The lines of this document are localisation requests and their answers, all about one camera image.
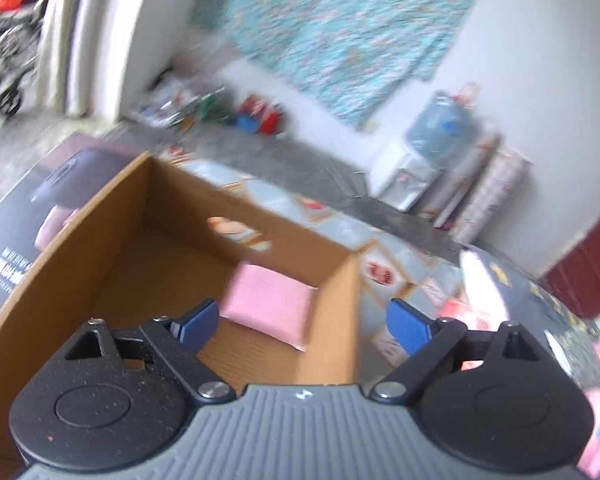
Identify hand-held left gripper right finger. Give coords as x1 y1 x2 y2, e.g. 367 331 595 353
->
370 298 543 403

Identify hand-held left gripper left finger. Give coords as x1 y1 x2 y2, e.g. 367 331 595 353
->
65 299 232 404

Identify pink foam packet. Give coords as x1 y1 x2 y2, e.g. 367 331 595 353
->
219 262 320 353

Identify brown cardboard box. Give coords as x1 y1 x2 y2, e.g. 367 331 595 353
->
0 152 363 466

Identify red white plastic packet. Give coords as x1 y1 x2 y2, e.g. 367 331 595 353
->
439 299 492 372

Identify clear patterned rolled sheet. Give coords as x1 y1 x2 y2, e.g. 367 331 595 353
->
420 132 503 226

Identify white water dispenser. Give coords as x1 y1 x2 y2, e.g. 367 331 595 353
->
369 137 443 213

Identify checked rolled mat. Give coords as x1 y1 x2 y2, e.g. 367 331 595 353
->
452 147 536 246

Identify dark red door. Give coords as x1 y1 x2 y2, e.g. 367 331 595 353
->
540 200 600 321

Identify blue water jug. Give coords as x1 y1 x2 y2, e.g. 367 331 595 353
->
405 90 483 166

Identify large dark printed carton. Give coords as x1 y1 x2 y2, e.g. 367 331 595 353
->
0 132 146 321

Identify red packaged goods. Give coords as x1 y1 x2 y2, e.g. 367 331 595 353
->
237 92 286 136

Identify green bottles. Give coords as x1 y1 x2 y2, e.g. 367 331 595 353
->
199 91 223 117

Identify pile of plastic bags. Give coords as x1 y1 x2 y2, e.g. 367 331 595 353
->
135 67 231 128

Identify teal floral cloth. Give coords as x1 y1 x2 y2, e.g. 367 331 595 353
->
187 0 483 133

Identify white leaning boards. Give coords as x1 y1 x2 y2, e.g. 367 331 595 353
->
40 0 108 117

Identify wheelchair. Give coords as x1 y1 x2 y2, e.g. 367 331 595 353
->
0 0 46 118

